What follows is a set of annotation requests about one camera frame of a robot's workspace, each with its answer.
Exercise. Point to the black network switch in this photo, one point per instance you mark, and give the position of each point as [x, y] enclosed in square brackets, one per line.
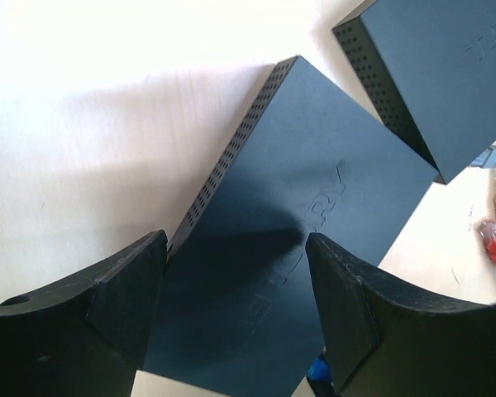
[237, 314]
[429, 68]

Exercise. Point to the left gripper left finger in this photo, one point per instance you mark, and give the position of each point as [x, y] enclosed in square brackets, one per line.
[86, 334]

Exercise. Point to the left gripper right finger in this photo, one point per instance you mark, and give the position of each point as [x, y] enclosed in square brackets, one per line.
[387, 337]

